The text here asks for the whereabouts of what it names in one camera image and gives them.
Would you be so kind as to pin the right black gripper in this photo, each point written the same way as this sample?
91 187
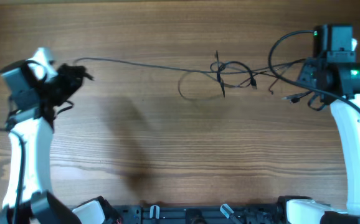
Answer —
309 65

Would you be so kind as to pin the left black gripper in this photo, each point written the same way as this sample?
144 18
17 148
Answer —
68 72

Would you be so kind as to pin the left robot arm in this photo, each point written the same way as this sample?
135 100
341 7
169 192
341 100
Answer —
36 90

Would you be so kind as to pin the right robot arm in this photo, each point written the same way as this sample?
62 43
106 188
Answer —
332 74

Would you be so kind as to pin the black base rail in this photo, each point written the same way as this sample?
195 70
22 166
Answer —
248 214

